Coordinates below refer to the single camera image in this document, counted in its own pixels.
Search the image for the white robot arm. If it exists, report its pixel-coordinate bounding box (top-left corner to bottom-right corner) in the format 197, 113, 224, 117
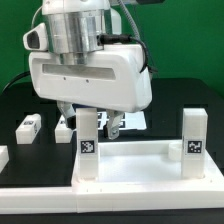
23, 0, 155, 139

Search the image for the fiducial marker sheet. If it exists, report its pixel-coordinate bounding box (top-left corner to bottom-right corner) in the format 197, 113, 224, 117
98, 111, 147, 130

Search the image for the white block at left edge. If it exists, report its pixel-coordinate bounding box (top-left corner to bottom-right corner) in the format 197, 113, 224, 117
0, 146, 9, 173

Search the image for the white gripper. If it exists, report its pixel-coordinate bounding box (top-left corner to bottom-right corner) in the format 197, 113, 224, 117
23, 24, 152, 139

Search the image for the black cable bundle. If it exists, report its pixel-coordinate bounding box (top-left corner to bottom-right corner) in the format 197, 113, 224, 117
1, 71, 32, 93

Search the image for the white desk top tray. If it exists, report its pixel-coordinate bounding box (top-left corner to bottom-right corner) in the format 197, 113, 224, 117
72, 140, 224, 194

